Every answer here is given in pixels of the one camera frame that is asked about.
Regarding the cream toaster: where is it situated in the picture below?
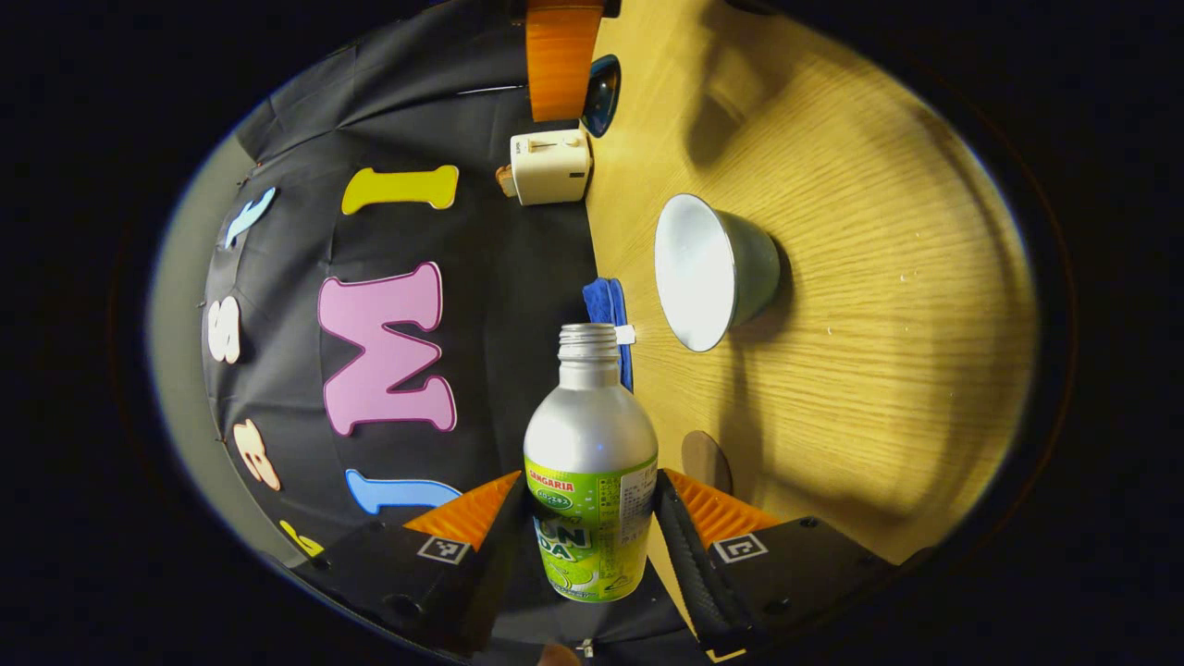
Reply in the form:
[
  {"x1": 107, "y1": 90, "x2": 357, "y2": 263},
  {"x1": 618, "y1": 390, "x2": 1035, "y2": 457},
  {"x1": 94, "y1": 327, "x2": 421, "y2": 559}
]
[{"x1": 510, "y1": 129, "x2": 594, "y2": 206}]

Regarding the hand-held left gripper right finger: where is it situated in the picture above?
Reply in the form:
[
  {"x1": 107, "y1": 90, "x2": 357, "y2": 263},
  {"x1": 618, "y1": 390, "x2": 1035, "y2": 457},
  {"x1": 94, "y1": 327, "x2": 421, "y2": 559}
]
[{"x1": 652, "y1": 468, "x2": 937, "y2": 660}]

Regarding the silver green label water bottle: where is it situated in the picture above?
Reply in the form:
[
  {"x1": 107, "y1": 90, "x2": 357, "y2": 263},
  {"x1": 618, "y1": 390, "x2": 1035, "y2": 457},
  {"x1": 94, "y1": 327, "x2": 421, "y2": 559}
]
[{"x1": 524, "y1": 323, "x2": 660, "y2": 604}]

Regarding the folded blue towel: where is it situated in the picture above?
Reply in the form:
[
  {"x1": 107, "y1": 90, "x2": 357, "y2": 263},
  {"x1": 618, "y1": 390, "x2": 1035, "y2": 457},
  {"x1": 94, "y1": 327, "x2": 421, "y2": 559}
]
[{"x1": 582, "y1": 277, "x2": 637, "y2": 393}]

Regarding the round brown coaster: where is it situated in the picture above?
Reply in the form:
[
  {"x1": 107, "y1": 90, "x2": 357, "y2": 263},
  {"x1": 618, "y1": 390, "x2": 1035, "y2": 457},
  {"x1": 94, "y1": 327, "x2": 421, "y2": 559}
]
[{"x1": 681, "y1": 430, "x2": 734, "y2": 498}]

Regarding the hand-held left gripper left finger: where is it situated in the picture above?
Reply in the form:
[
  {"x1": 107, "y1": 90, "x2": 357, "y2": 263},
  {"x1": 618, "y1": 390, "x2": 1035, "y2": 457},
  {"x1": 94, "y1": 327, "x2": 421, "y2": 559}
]
[{"x1": 291, "y1": 470, "x2": 539, "y2": 662}]

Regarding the teal teacup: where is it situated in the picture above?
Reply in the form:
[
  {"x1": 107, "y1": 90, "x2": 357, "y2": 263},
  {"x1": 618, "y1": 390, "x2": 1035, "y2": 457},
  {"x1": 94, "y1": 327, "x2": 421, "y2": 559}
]
[{"x1": 654, "y1": 193, "x2": 782, "y2": 353}]

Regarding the black backdrop cloth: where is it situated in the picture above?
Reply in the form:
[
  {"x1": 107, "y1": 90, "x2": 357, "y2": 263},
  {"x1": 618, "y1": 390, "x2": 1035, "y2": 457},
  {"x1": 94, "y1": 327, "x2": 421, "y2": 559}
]
[{"x1": 199, "y1": 0, "x2": 706, "y2": 666}]

